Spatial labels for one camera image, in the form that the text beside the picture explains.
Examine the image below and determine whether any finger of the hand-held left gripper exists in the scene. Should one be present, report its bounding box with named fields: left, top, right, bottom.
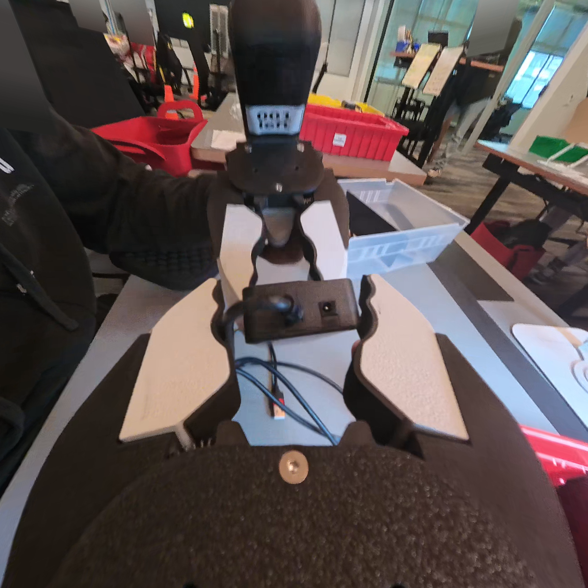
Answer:
left=219, top=204, right=266, bottom=296
left=299, top=200, right=348, bottom=282

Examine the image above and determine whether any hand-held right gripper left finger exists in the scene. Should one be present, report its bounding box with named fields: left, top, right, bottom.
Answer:
left=119, top=277, right=241, bottom=450

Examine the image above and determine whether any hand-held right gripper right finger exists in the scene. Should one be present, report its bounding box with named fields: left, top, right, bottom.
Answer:
left=343, top=273, right=470, bottom=441

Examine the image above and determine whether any thick black hub cable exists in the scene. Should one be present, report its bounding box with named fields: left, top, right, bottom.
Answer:
left=223, top=294, right=345, bottom=447

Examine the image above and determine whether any clear plastic bin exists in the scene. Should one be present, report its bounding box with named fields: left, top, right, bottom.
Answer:
left=339, top=178, right=470, bottom=279

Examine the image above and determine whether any black usb hub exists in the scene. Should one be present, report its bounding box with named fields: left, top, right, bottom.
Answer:
left=242, top=278, right=360, bottom=345

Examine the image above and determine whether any red plastic bin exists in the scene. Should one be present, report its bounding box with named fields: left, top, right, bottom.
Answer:
left=519, top=425, right=588, bottom=488

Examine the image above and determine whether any person's left forearm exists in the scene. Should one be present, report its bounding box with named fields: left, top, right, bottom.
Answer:
left=69, top=133, right=230, bottom=285

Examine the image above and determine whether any black bin divider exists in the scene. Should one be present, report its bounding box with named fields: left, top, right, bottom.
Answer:
left=346, top=191, right=399, bottom=236

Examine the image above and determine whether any white paper sheet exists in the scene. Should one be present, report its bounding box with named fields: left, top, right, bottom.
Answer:
left=211, top=130, right=247, bottom=152

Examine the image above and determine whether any yellow plastic bin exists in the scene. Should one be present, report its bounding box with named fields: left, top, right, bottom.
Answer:
left=307, top=93, right=386, bottom=116

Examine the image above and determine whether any red ribbed bin white label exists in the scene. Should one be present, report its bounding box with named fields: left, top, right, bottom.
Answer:
left=299, top=103, right=409, bottom=162

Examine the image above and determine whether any red plastic basket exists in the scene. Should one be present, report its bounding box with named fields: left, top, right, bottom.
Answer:
left=91, top=100, right=208, bottom=177

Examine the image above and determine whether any black chair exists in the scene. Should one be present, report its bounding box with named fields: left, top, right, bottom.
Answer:
left=393, top=94, right=444, bottom=168

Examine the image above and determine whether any black backpack yellow trim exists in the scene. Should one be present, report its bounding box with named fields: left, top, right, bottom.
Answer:
left=154, top=33, right=184, bottom=90

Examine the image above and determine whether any red bag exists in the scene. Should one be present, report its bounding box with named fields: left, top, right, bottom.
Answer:
left=471, top=220, right=547, bottom=282

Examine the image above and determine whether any black screen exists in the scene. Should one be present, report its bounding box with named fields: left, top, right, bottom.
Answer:
left=154, top=0, right=230, bottom=40

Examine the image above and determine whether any easel board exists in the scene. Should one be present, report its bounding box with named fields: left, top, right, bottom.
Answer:
left=422, top=45, right=466, bottom=97
left=401, top=43, right=443, bottom=91

